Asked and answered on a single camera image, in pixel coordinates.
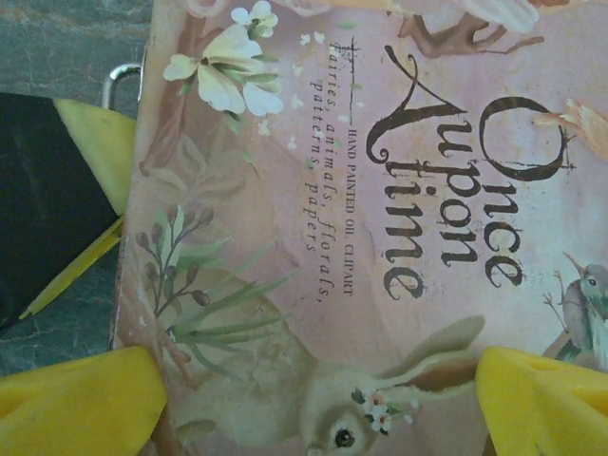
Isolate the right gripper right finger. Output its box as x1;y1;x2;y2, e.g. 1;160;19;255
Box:
473;345;608;456

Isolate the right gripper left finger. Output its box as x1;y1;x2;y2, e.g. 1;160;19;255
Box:
0;345;168;456

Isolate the pink printed storybook box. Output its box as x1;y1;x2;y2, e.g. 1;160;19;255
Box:
107;0;608;456

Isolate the small blue padlock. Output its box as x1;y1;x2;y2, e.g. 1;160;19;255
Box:
104;63;144;114

